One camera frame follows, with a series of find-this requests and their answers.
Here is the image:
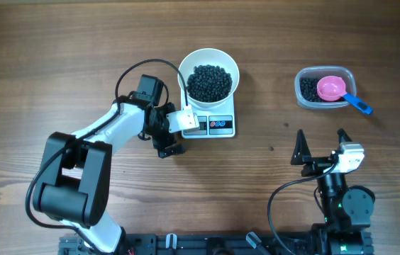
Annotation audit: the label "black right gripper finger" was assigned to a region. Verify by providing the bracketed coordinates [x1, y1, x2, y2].
[337, 128, 352, 143]
[290, 129, 312, 165]

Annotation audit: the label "pink measuring scoop blue handle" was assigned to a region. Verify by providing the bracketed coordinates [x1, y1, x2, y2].
[317, 76, 373, 115]

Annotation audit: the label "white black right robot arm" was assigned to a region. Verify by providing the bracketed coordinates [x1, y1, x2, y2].
[291, 129, 375, 254]

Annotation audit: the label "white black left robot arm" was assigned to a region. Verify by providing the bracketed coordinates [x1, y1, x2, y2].
[26, 75, 185, 254]

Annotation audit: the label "white digital kitchen scale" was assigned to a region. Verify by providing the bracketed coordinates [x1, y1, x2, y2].
[182, 96, 235, 139]

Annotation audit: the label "black beans in bowl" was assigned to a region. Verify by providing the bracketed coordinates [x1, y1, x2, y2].
[187, 64, 233, 103]

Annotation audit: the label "white bowl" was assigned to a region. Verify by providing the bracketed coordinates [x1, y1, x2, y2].
[178, 48, 240, 109]

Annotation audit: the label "clear plastic container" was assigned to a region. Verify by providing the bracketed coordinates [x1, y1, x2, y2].
[294, 66, 357, 110]

